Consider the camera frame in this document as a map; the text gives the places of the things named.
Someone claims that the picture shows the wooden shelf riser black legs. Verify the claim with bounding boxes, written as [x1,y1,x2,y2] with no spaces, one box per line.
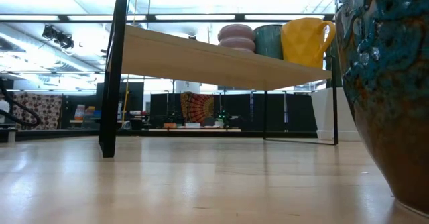
[98,0,339,158]

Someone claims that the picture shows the teal mug white interior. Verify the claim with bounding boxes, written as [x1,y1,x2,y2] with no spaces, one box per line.
[253,24,284,61]

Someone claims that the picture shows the white orange plastic jar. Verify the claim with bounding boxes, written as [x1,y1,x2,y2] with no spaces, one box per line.
[74,104,86,121]

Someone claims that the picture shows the orange mandala tapestry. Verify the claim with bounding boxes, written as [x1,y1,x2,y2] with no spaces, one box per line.
[180,91,216,125]

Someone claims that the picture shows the dark teal brown glazed mug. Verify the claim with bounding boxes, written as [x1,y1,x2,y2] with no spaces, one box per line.
[334,0,429,217]

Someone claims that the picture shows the wooden background workbench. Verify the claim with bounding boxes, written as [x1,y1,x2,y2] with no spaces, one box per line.
[148,127,242,133]

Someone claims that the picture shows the yellow faceted mug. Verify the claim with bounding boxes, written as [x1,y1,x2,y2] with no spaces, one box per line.
[280,17,337,70]

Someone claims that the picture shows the black background cabinet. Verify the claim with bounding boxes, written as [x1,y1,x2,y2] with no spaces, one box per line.
[95,82,145,131]

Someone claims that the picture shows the black corrugated cable hose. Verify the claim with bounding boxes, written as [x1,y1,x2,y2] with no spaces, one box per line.
[0,78,42,129]

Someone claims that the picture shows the black partition panels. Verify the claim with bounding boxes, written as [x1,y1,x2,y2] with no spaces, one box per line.
[149,92,318,133]

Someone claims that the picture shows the purple ribbed mug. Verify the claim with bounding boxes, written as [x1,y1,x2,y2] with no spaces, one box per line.
[217,23,257,54]

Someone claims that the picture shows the brown patterned cloth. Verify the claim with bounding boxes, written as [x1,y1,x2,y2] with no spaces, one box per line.
[12,92,63,131]

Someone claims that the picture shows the black overhead crossbar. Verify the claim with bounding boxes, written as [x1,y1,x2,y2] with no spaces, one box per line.
[0,13,336,24]

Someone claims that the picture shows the black ceiling spotlight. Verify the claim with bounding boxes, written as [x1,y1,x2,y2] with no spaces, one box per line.
[41,25,76,50]

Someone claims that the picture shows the black metal table frame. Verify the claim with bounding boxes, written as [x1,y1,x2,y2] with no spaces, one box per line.
[0,127,318,143]

